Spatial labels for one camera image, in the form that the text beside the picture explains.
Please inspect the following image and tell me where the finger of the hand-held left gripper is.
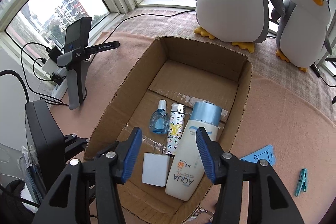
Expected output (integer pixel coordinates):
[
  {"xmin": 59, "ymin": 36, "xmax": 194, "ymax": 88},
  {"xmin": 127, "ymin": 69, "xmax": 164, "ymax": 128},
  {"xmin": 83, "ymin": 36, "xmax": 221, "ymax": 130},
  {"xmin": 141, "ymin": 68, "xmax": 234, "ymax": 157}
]
[
  {"xmin": 64, "ymin": 143, "xmax": 88, "ymax": 163},
  {"xmin": 64, "ymin": 134, "xmax": 90, "ymax": 147}
]

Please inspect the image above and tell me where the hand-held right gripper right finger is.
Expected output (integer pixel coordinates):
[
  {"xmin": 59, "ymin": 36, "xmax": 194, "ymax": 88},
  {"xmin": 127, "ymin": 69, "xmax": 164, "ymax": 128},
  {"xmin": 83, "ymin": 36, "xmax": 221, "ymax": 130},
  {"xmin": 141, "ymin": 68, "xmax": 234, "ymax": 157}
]
[{"xmin": 196, "ymin": 127, "xmax": 305, "ymax": 224}]

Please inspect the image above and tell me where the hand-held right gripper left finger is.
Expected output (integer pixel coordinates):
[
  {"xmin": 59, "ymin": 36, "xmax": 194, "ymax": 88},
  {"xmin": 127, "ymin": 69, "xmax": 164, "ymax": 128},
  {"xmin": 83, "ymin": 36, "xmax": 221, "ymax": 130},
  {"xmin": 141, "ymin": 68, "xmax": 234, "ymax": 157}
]
[{"xmin": 31, "ymin": 127, "xmax": 143, "ymax": 224}]

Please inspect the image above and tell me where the white sunscreen bottle blue cap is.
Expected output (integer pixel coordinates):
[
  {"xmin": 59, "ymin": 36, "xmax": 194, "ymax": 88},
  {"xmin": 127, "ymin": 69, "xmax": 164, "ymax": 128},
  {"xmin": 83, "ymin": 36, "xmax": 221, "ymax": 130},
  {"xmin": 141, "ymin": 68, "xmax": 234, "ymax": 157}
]
[{"xmin": 165, "ymin": 101, "xmax": 222, "ymax": 201}]

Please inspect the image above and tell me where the white charger plug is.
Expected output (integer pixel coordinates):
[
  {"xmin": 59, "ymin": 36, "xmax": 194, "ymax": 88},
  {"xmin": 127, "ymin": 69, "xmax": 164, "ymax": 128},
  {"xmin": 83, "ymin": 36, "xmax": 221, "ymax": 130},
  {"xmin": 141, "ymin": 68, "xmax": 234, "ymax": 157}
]
[{"xmin": 142, "ymin": 143, "xmax": 172, "ymax": 187}]

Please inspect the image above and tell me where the white patterned lighter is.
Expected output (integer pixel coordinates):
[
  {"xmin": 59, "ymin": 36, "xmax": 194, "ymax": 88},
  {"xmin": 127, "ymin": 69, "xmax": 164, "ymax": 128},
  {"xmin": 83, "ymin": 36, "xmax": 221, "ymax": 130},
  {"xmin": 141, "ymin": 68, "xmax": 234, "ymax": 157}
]
[{"xmin": 166, "ymin": 103, "xmax": 186, "ymax": 156}]

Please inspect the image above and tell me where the blue eye drop bottle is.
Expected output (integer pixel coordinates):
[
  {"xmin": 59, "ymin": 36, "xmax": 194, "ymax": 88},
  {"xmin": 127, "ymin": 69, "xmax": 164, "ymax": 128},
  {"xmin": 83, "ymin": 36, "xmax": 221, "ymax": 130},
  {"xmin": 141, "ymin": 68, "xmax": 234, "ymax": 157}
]
[{"xmin": 149, "ymin": 100, "xmax": 169, "ymax": 134}]

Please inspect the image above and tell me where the blue folding phone stand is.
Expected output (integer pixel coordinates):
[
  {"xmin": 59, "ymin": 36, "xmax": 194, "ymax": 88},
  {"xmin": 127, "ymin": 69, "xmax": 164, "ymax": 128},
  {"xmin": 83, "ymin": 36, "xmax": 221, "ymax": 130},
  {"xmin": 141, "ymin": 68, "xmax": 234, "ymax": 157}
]
[{"xmin": 239, "ymin": 145, "xmax": 277, "ymax": 167}]

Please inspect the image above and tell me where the cardboard box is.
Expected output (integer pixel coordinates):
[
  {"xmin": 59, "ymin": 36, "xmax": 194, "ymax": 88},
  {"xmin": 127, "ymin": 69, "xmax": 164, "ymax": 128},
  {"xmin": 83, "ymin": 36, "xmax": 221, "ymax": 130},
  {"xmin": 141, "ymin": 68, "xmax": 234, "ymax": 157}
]
[{"xmin": 83, "ymin": 35, "xmax": 253, "ymax": 224}]

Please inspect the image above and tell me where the white power strip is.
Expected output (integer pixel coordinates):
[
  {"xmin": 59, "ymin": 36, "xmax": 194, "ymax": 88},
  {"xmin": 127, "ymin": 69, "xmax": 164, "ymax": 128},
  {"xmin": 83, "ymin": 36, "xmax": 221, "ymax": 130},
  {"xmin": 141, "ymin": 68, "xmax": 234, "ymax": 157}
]
[{"xmin": 51, "ymin": 77, "xmax": 69, "ymax": 98}]

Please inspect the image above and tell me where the white power adapter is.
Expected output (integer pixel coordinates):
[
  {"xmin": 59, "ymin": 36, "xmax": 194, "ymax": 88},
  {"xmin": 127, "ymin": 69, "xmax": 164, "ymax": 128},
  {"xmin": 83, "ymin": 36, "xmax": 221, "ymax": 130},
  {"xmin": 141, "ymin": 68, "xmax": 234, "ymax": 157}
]
[{"xmin": 41, "ymin": 63, "xmax": 57, "ymax": 74}]

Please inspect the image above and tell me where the pink blanket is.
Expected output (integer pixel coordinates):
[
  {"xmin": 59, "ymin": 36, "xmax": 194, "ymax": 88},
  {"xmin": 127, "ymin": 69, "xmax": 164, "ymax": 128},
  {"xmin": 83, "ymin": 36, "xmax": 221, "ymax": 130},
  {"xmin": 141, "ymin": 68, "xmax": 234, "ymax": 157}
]
[{"xmin": 50, "ymin": 31, "xmax": 336, "ymax": 224}]

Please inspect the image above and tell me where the black power adapter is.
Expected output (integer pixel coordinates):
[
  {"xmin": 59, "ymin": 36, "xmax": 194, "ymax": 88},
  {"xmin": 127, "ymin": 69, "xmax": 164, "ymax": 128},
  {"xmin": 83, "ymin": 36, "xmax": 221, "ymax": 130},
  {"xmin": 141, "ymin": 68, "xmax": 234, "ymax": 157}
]
[{"xmin": 47, "ymin": 46, "xmax": 65, "ymax": 65}]

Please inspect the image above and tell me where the teal clothespin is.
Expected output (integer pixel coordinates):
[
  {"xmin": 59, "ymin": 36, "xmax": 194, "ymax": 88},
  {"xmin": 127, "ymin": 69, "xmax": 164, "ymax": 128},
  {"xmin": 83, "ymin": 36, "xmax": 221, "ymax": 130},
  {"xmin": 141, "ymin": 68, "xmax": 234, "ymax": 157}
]
[{"xmin": 294, "ymin": 168, "xmax": 308, "ymax": 197}]

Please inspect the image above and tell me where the checkered cloth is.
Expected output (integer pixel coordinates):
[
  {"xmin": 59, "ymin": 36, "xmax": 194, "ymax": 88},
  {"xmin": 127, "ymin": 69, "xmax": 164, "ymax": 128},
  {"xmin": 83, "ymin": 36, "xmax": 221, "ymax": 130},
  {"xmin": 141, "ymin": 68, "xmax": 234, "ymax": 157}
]
[{"xmin": 104, "ymin": 7, "xmax": 336, "ymax": 104}]

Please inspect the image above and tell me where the small penguin plush toy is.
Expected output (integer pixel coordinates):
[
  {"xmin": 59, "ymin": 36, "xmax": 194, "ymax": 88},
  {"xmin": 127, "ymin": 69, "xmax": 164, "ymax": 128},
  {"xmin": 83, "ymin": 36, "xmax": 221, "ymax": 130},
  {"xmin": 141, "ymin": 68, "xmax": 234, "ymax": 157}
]
[{"xmin": 272, "ymin": 0, "xmax": 332, "ymax": 72}]

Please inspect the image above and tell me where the large penguin plush toy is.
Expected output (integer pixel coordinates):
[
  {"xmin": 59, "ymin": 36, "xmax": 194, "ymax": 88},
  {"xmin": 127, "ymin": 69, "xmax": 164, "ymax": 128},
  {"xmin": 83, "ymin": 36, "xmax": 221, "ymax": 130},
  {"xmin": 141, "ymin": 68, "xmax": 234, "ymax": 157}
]
[{"xmin": 189, "ymin": 0, "xmax": 286, "ymax": 52}]

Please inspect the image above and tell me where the grey handle device with screen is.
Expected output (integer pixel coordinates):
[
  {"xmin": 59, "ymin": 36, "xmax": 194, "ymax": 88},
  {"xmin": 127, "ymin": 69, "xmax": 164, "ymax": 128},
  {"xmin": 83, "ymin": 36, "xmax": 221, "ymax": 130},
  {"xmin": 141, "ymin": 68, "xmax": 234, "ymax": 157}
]
[{"xmin": 56, "ymin": 17, "xmax": 121, "ymax": 110}]

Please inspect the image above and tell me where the thick black cable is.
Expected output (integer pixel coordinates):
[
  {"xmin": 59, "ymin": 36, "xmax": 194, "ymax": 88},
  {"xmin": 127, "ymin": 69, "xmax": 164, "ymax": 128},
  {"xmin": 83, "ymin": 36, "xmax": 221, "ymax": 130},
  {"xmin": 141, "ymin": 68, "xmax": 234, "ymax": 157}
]
[{"xmin": 0, "ymin": 70, "xmax": 30, "ymax": 104}]

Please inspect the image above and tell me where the thin black cable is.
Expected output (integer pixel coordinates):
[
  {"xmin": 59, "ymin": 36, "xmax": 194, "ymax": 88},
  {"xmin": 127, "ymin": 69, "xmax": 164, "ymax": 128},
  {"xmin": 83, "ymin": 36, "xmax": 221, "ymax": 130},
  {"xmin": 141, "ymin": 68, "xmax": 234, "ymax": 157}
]
[{"xmin": 20, "ymin": 42, "xmax": 57, "ymax": 83}]

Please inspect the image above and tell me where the black cable with inline remote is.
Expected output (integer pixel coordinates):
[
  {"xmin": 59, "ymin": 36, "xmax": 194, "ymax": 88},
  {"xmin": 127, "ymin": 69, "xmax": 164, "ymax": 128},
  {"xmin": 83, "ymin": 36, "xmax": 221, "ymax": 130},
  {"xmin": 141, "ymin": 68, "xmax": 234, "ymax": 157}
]
[{"xmin": 311, "ymin": 56, "xmax": 336, "ymax": 88}]

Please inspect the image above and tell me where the long black cable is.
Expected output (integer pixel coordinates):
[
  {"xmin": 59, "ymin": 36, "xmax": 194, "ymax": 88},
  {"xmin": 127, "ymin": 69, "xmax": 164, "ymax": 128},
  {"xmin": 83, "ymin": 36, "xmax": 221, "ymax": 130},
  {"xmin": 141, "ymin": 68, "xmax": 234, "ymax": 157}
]
[{"xmin": 109, "ymin": 9, "xmax": 197, "ymax": 38}]

